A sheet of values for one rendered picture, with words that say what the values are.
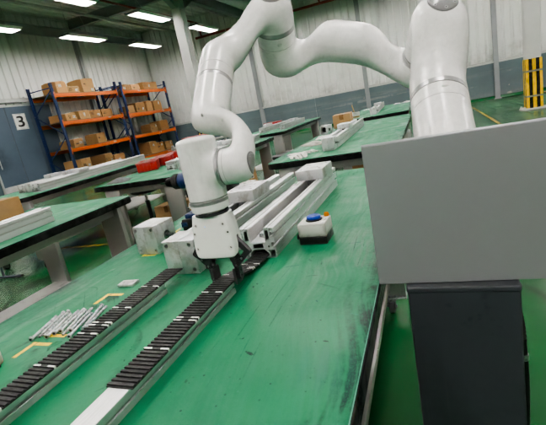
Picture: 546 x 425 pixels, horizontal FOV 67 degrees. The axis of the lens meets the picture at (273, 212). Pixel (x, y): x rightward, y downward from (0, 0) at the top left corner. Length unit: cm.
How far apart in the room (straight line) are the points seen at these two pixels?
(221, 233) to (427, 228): 42
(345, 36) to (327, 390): 80
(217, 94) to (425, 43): 47
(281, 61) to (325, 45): 13
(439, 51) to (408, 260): 45
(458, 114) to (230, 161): 46
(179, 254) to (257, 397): 58
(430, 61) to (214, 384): 77
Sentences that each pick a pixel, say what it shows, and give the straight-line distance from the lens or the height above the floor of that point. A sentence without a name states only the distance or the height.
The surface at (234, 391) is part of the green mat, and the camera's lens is 66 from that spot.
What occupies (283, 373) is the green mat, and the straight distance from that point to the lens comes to 66.
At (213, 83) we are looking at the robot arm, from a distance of 101.
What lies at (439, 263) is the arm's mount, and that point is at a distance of 85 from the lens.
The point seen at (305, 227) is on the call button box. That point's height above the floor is 83.
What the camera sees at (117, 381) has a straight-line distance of 72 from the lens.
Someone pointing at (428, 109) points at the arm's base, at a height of 110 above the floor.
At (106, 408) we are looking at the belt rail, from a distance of 67.
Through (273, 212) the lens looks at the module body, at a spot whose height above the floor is 85.
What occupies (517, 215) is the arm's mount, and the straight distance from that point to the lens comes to 84.
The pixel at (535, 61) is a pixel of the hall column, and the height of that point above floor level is 101.
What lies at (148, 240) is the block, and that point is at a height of 83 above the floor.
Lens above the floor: 117
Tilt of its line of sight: 14 degrees down
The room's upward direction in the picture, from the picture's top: 11 degrees counter-clockwise
